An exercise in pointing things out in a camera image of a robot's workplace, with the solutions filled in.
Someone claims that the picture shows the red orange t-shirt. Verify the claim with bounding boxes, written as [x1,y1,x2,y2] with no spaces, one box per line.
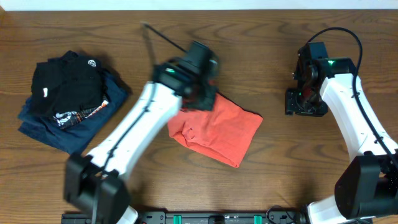
[167,93,263,168]

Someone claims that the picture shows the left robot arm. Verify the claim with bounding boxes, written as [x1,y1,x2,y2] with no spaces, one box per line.
[63,58,218,223]

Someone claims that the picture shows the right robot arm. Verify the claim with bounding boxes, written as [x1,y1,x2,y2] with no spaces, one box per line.
[285,42,397,223]

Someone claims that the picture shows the navy blue folded garment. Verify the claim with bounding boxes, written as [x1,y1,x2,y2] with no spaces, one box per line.
[18,71,128,154]

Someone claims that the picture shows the black patterned folded garment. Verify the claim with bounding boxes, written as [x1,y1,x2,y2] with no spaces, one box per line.
[52,100,109,129]

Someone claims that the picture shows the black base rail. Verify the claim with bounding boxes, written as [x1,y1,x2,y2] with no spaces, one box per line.
[60,203,312,224]

